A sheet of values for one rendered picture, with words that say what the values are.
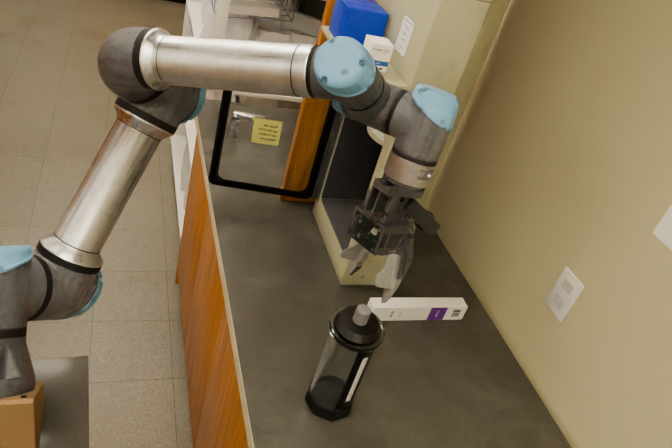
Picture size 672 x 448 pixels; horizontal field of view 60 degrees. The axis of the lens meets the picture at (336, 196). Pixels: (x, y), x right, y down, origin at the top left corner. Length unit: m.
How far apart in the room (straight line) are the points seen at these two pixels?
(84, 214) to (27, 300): 0.17
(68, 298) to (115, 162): 0.25
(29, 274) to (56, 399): 0.27
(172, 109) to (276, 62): 0.30
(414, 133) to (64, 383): 0.80
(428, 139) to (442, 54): 0.40
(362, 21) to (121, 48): 0.60
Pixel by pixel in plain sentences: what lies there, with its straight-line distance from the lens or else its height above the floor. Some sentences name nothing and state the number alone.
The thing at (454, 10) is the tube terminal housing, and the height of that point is 1.68.
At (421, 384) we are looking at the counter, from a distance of 1.41.
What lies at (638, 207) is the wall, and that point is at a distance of 1.35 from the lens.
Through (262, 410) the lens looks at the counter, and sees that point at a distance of 1.25.
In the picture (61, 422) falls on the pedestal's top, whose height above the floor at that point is 0.94.
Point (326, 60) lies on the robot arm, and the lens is 0.79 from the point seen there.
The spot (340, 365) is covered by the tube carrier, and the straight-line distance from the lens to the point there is 1.15.
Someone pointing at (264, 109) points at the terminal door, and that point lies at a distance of 1.59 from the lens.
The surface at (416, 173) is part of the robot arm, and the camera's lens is 0.91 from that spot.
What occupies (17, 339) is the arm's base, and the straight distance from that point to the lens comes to 1.07.
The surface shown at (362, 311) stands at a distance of 1.10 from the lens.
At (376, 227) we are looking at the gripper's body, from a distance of 0.92.
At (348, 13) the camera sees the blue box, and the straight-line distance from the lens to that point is 1.36.
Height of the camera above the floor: 1.94
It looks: 32 degrees down
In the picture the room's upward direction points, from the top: 17 degrees clockwise
